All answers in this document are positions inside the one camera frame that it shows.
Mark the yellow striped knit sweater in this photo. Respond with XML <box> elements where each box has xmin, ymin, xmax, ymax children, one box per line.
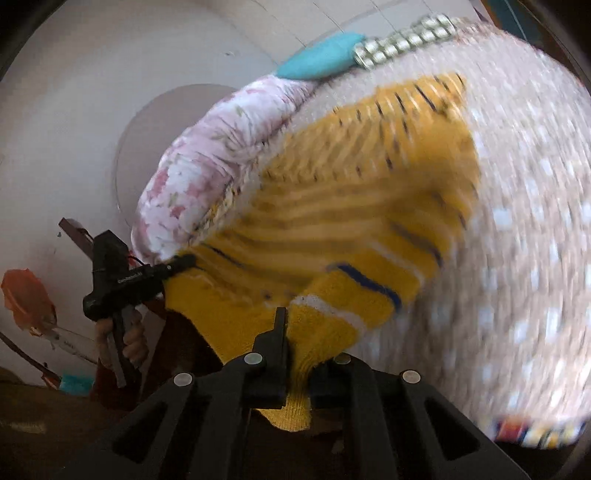
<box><xmin>164</xmin><ymin>72</ymin><xmax>480</xmax><ymax>432</ymax></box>

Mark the person's left hand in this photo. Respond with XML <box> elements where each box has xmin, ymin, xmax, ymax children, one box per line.
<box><xmin>95</xmin><ymin>310</ymin><xmax>148</xmax><ymax>370</ymax></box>

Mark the orange plastic bag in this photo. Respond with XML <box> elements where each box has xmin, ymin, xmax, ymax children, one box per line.
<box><xmin>1</xmin><ymin>269</ymin><xmax>57</xmax><ymax>336</ymax></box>

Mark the geometric patterned blanket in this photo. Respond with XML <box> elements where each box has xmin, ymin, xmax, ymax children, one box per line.
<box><xmin>196</xmin><ymin>182</ymin><xmax>590</xmax><ymax>448</ymax></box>

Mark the beige dotted quilted bedspread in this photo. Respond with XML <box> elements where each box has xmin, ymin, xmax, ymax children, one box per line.
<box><xmin>193</xmin><ymin>15</ymin><xmax>591</xmax><ymax>437</ymax></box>

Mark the pink floral duvet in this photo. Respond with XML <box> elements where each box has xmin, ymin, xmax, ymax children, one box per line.
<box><xmin>131</xmin><ymin>75</ymin><xmax>318</xmax><ymax>264</ymax></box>

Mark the beige round headboard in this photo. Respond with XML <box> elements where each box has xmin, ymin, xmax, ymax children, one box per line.
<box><xmin>113</xmin><ymin>84</ymin><xmax>235</xmax><ymax>226</ymax></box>

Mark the turquoise pillow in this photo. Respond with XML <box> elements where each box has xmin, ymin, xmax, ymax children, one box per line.
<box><xmin>276</xmin><ymin>32</ymin><xmax>366</xmax><ymax>81</ymax></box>

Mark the olive shell-pattern bolster pillow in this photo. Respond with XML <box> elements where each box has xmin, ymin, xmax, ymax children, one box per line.
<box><xmin>353</xmin><ymin>14</ymin><xmax>462</xmax><ymax>70</ymax></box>

